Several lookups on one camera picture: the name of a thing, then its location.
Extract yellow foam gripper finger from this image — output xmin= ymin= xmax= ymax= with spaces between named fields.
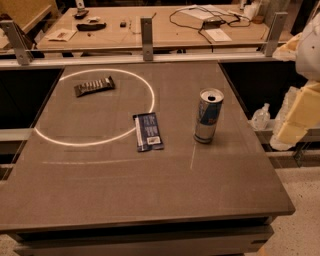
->
xmin=270 ymin=81 xmax=320 ymax=151

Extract blue rxbar blueberry wrapper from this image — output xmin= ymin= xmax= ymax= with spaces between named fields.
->
xmin=133 ymin=112 xmax=164 ymax=152

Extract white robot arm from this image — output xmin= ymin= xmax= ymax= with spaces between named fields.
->
xmin=270 ymin=13 xmax=320 ymax=151

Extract clear plastic bottle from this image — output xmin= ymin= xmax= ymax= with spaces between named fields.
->
xmin=251 ymin=103 xmax=270 ymax=131

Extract red bull energy drink can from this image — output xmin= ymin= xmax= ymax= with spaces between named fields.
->
xmin=194 ymin=88 xmax=224 ymax=143

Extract white paper sheet right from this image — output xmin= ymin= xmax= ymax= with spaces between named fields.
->
xmin=206 ymin=28 xmax=231 ymax=42

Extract wooden background workbench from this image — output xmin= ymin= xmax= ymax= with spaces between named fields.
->
xmin=38 ymin=5 xmax=271 ymax=52

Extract black power adapter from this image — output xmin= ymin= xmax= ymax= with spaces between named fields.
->
xmin=202 ymin=19 xmax=223 ymax=30

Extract white papers far right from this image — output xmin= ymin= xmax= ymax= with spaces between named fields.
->
xmin=178 ymin=5 xmax=228 ymax=20

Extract small black block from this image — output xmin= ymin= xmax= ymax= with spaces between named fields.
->
xmin=120 ymin=21 xmax=127 ymax=27

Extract dark brown snack bar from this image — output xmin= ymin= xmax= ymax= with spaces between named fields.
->
xmin=74 ymin=76 xmax=115 ymax=97

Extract black flat tool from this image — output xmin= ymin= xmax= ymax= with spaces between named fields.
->
xmin=76 ymin=23 xmax=107 ymax=32

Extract black stand device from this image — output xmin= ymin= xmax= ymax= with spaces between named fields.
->
xmin=74 ymin=0 xmax=89 ymax=19

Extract white paper card left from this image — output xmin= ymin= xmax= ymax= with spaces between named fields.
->
xmin=46 ymin=28 xmax=76 ymax=42

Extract right metal post bracket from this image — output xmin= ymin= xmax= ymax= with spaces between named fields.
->
xmin=261 ymin=12 xmax=288 ymax=57

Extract metal post bracket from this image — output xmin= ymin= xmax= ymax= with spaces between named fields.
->
xmin=261 ymin=12 xmax=288 ymax=57
xmin=140 ymin=17 xmax=153 ymax=61
xmin=0 ymin=20 xmax=34 ymax=65

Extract black cable on workbench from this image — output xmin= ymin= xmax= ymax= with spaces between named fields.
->
xmin=168 ymin=5 xmax=252 ymax=45

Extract middle metal post bracket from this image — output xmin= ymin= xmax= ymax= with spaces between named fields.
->
xmin=140 ymin=17 xmax=153 ymax=61

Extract left metal post bracket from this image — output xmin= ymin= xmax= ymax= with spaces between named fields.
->
xmin=0 ymin=20 xmax=34 ymax=65

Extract metal guard rail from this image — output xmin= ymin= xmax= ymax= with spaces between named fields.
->
xmin=0 ymin=49 xmax=320 ymax=70

